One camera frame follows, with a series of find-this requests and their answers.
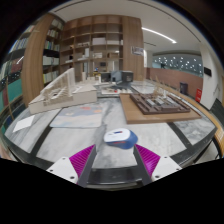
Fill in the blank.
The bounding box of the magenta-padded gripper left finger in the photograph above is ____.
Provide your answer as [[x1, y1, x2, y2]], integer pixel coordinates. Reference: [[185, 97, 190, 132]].
[[45, 144, 98, 188]]

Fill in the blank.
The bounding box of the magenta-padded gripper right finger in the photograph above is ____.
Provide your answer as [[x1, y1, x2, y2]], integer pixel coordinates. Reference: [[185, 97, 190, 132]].
[[132, 144, 183, 187]]

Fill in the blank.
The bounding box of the white and blue computer mouse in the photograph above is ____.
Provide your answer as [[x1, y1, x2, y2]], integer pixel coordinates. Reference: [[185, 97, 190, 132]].
[[103, 128, 139, 150]]

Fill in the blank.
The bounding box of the pastel printed mouse pad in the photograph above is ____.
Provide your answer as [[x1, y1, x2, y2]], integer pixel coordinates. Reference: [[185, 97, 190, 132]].
[[49, 103, 105, 129]]

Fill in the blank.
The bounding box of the white paper sheet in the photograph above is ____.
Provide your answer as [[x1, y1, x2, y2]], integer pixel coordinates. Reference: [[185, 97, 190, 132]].
[[12, 114, 36, 133]]

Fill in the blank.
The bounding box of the brown building model on board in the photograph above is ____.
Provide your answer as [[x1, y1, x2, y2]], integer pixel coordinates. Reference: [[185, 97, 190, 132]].
[[119, 92, 203, 125]]

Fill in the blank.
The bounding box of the white slatted architectural model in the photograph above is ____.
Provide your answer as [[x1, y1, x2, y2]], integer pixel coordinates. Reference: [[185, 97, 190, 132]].
[[27, 67, 98, 115]]

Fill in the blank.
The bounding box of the red floor sign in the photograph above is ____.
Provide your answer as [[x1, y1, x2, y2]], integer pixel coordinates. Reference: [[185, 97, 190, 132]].
[[195, 88, 203, 103]]

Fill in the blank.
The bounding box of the flat white site model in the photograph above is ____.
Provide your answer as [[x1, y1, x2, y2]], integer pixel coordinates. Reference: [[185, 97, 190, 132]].
[[99, 84, 134, 96]]

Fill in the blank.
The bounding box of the grey box building model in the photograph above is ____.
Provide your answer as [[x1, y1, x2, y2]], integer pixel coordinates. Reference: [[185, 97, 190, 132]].
[[109, 69, 135, 85]]

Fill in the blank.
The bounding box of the bookcase with coloured books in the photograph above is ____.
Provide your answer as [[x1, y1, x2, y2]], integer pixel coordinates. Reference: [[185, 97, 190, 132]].
[[0, 24, 34, 134]]

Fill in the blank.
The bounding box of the long ceiling light strip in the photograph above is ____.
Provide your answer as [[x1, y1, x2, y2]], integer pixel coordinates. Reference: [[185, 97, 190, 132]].
[[141, 26, 178, 45]]

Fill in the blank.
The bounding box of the wooden shelf unit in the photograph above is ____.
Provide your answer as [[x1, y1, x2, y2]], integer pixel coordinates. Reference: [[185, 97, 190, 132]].
[[41, 14, 146, 84]]

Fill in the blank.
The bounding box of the black wall monitor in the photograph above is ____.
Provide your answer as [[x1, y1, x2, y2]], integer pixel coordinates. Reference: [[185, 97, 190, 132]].
[[203, 66, 213, 77]]

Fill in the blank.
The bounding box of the white wall poster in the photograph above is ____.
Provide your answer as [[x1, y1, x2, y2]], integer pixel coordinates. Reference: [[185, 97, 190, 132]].
[[130, 45, 145, 57]]

